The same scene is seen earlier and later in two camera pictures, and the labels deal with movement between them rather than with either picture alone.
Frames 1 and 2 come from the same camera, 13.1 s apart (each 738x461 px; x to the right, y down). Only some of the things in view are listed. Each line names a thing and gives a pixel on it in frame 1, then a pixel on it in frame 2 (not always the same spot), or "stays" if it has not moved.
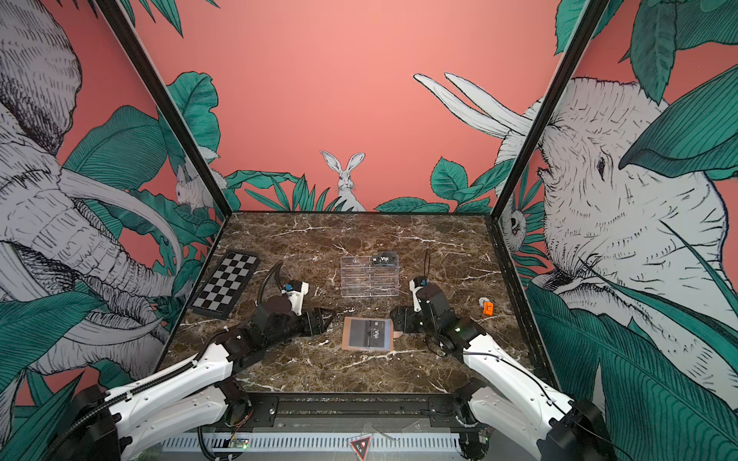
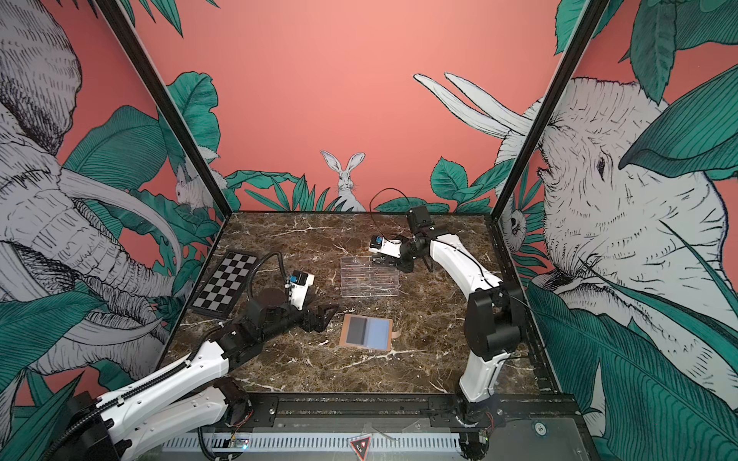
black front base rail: x=358 y=411 stays
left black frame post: x=176 y=113 stays
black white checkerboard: x=224 y=286 stays
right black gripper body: x=430 y=329 → x=410 y=254
